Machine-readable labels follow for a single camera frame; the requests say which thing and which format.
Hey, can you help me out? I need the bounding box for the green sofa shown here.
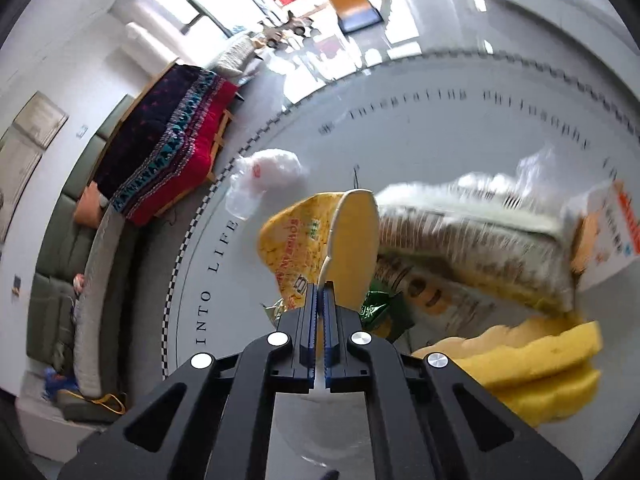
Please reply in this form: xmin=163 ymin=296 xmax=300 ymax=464
xmin=25 ymin=95 xmax=146 ymax=411

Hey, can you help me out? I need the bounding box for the brown white printed packet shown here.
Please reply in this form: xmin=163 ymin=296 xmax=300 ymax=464
xmin=375 ymin=254 xmax=501 ymax=343

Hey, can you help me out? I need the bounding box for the window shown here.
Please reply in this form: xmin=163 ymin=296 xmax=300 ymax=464
xmin=132 ymin=0 xmax=251 ymax=37

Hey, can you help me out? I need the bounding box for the grey throw blanket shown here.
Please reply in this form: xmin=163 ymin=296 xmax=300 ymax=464
xmin=72 ymin=205 xmax=146 ymax=397

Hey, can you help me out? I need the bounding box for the white knitted cushion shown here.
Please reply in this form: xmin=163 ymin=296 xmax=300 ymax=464
xmin=210 ymin=35 xmax=257 ymax=79

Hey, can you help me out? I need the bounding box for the orange cushion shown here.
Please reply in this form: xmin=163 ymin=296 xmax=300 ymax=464
xmin=74 ymin=185 xmax=109 ymax=229

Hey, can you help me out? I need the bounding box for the green snack packet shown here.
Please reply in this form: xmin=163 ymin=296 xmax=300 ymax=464
xmin=357 ymin=280 xmax=416 ymax=342

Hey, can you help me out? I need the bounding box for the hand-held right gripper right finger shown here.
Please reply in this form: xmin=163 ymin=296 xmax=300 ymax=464
xmin=322 ymin=284 xmax=583 ymax=480

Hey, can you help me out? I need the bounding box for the round white printed rug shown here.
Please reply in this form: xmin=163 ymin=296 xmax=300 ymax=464
xmin=162 ymin=47 xmax=640 ymax=480

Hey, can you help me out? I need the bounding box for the yellow paper bowl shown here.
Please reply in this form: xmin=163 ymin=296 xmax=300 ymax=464
xmin=257 ymin=189 xmax=381 ymax=466

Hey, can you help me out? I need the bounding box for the dark bag yellow strap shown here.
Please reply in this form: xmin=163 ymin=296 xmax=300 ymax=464
xmin=54 ymin=389 xmax=127 ymax=424

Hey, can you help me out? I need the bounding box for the white standing air conditioner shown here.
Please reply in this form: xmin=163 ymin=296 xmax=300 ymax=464
xmin=125 ymin=22 xmax=181 ymax=69

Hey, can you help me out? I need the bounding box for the dark red patterned blanket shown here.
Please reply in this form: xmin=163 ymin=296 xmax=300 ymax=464
xmin=92 ymin=64 xmax=241 ymax=226

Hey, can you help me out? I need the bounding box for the framed wall picture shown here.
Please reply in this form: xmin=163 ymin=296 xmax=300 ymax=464
xmin=0 ymin=91 xmax=69 ymax=241

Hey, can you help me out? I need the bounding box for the crumpled clear plastic wrap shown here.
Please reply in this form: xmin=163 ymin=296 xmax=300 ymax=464
xmin=517 ymin=145 xmax=568 ymax=188

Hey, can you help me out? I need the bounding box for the yellow sponge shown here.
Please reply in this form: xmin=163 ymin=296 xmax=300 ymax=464
xmin=480 ymin=370 xmax=602 ymax=428
xmin=410 ymin=317 xmax=603 ymax=392

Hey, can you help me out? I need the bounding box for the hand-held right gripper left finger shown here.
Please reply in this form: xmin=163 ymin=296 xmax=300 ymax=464
xmin=57 ymin=284 xmax=321 ymax=480

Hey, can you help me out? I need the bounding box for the clear plastic bag red print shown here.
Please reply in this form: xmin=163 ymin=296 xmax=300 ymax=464
xmin=225 ymin=149 xmax=308 ymax=221

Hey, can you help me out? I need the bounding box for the white orange medicine box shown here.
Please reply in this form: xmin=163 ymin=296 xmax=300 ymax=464
xmin=565 ymin=180 xmax=640 ymax=292

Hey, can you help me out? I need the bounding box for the silver brown snack packet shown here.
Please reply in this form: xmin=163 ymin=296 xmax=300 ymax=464
xmin=375 ymin=174 xmax=581 ymax=317

